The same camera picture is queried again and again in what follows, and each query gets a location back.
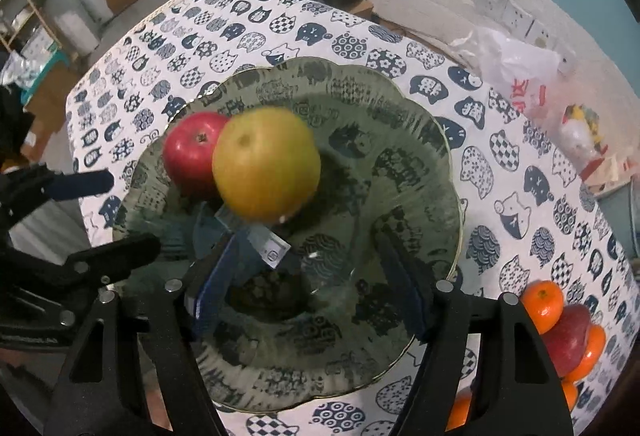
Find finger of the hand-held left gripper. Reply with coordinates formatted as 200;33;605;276
27;233;162;289
0;165;115;228

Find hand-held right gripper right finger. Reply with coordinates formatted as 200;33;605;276
372;222;576;436

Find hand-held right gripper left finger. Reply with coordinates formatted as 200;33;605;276
42;216;242;436

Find bright red apple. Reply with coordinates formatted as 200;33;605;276
162;112;231;199

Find green apple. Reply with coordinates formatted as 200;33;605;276
212;107;322;223

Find orange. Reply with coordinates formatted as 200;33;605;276
445;388;473;431
560;380;580;412
520;280;565;334
570;325;607;382

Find green patterned glass plate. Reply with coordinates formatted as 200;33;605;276
111;57;463;414

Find dark red apple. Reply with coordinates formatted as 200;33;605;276
542;303;593;378

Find large cardboard box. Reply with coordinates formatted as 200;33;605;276
20;66;81;159

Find white bin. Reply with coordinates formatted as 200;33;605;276
55;11;101;58

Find wooden shelf rack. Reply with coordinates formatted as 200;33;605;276
0;0;62;57

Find red and white paper bag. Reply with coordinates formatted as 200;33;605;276
580;155;631;194

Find white plastic bag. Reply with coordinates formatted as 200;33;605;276
450;27;563;117

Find cat print tablecloth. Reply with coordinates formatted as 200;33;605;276
65;0;633;436

